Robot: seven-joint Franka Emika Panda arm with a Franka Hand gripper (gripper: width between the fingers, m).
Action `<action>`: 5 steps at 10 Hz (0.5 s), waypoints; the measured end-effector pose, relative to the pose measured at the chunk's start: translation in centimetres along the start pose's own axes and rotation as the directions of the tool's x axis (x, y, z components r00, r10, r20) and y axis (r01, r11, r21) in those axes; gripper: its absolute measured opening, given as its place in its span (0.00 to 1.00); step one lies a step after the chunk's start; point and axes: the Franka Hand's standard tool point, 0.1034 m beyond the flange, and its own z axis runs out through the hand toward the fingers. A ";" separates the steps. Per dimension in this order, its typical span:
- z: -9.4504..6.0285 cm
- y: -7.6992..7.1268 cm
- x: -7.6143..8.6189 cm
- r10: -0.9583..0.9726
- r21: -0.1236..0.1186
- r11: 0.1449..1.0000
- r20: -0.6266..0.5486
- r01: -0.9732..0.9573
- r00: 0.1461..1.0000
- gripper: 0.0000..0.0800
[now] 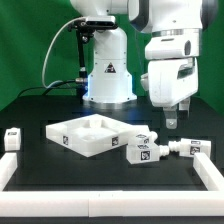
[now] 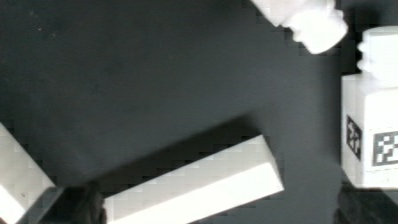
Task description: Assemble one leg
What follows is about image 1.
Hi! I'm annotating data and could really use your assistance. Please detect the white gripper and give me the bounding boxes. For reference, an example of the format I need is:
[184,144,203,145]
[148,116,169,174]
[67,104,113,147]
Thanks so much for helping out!
[140,58,198,129]

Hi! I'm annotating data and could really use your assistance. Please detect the white square tabletop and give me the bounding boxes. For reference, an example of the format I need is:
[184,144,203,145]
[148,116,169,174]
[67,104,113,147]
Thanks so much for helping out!
[45,113,151,158]

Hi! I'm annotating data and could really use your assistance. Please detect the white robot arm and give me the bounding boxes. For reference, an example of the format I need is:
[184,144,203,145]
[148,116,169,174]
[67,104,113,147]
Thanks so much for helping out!
[70,0,218,129]

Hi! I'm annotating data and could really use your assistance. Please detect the white U-shaped fence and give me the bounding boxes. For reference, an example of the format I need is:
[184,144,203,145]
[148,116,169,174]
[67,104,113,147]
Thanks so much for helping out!
[0,153,224,217]

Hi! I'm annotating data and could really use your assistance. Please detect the black camera on stand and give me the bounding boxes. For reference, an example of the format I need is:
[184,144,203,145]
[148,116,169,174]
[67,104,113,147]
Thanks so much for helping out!
[68,15,118,88]

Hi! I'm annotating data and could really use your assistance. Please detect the grey camera cable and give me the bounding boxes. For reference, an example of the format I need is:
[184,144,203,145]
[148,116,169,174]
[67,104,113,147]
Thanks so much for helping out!
[41,16,86,89]

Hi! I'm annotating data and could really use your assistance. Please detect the black cables on table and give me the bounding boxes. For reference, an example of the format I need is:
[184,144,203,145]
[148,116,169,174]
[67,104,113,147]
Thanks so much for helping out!
[17,79,88,98]

